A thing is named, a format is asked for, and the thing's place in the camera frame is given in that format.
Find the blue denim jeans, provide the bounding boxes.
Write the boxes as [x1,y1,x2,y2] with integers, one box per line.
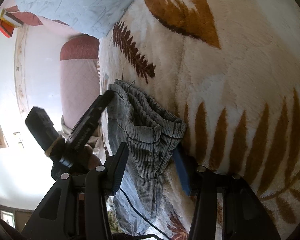
[107,80,187,238]

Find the green white patterned quilt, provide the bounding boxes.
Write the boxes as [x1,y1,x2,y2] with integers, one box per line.
[107,210,122,233]

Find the pink bolster cushion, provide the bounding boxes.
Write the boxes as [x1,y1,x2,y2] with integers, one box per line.
[60,35,100,129]

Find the pink maroon headboard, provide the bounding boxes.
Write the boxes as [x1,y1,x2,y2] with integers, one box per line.
[5,5,80,37]

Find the stack of books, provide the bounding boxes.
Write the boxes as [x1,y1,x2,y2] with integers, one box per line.
[0,9,23,38]

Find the light blue pillow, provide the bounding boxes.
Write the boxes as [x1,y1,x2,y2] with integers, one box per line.
[15,0,134,38]

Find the leaf pattern bed blanket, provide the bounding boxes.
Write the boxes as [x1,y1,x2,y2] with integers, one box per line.
[99,0,300,239]

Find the beige wall switch plate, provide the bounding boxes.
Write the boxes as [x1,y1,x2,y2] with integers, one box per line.
[12,132,25,150]

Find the black cable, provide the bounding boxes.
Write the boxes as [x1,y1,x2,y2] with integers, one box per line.
[118,187,171,240]

